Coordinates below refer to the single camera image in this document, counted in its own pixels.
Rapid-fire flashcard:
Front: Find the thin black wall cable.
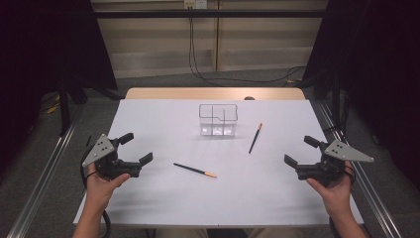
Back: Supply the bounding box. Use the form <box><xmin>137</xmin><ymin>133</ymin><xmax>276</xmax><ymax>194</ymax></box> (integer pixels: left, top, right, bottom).
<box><xmin>187</xmin><ymin>8</ymin><xmax>308</xmax><ymax>84</ymax></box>
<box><xmin>190</xmin><ymin>8</ymin><xmax>232</xmax><ymax>87</ymax></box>

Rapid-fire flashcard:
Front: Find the black pencil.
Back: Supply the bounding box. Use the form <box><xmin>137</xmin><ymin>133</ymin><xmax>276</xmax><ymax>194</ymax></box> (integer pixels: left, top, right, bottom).
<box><xmin>172</xmin><ymin>162</ymin><xmax>218</xmax><ymax>179</ymax></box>
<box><xmin>248</xmin><ymin>122</ymin><xmax>263</xmax><ymax>155</ymax></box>

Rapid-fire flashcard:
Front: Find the clear plastic compartment holder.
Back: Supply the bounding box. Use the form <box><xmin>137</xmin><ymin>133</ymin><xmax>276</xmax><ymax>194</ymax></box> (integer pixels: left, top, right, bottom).
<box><xmin>198</xmin><ymin>103</ymin><xmax>240</xmax><ymax>138</ymax></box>

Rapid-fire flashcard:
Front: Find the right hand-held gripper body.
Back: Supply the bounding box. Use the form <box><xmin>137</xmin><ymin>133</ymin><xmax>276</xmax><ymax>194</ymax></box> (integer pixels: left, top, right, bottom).
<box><xmin>294</xmin><ymin>139</ymin><xmax>375</xmax><ymax>188</ymax></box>

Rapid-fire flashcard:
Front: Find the black curtain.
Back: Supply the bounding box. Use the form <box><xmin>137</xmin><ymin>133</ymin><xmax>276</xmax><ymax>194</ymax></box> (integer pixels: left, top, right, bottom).
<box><xmin>301</xmin><ymin>0</ymin><xmax>420</xmax><ymax>182</ymax></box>
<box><xmin>0</xmin><ymin>0</ymin><xmax>119</xmax><ymax>175</ymax></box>

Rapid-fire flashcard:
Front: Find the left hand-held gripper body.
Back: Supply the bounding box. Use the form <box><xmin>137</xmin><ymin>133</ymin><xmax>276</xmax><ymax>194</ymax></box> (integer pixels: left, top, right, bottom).
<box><xmin>81</xmin><ymin>133</ymin><xmax>144</xmax><ymax>181</ymax></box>

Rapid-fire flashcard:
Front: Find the white table sheet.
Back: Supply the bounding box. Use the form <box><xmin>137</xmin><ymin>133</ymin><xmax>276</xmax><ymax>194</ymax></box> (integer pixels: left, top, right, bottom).
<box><xmin>72</xmin><ymin>98</ymin><xmax>365</xmax><ymax>228</ymax></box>

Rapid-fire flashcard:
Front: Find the black metal stand leg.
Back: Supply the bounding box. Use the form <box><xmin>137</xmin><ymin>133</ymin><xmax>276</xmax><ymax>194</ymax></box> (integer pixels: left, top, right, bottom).
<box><xmin>58</xmin><ymin>77</ymin><xmax>72</xmax><ymax>137</ymax></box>
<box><xmin>331</xmin><ymin>70</ymin><xmax>342</xmax><ymax>131</ymax></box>

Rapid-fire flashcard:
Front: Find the white wall socket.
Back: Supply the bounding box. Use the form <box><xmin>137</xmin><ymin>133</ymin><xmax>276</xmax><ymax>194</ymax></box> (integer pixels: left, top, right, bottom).
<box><xmin>183</xmin><ymin>0</ymin><xmax>208</xmax><ymax>10</ymax></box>

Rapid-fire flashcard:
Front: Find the silver metal floor rail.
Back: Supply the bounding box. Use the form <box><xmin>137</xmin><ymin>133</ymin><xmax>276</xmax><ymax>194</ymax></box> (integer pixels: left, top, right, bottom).
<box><xmin>6</xmin><ymin>107</ymin><xmax>84</xmax><ymax>238</ymax></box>
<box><xmin>316</xmin><ymin>100</ymin><xmax>403</xmax><ymax>238</ymax></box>

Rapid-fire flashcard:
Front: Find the black horizontal metal bar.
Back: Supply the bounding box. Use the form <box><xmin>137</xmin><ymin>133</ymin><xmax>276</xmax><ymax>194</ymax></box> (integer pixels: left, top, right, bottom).
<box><xmin>93</xmin><ymin>9</ymin><xmax>329</xmax><ymax>19</ymax></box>

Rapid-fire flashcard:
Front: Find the person's right hand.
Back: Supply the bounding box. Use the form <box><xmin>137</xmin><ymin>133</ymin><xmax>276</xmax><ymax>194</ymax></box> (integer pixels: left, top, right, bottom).
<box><xmin>306</xmin><ymin>161</ymin><xmax>355</xmax><ymax>216</ymax></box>

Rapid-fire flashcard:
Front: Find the yellow floor tape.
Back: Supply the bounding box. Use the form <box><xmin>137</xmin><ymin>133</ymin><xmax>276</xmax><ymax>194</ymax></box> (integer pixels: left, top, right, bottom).
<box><xmin>46</xmin><ymin>94</ymin><xmax>62</xmax><ymax>115</ymax></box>

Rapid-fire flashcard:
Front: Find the person's left hand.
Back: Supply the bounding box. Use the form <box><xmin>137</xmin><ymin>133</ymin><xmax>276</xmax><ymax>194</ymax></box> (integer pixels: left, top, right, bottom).
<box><xmin>84</xmin><ymin>164</ymin><xmax>132</xmax><ymax>213</ymax></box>

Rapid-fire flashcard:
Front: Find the brass wall strip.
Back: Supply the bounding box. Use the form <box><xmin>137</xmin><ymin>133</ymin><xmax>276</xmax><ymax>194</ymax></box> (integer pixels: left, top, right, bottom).
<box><xmin>214</xmin><ymin>0</ymin><xmax>222</xmax><ymax>72</ymax></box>

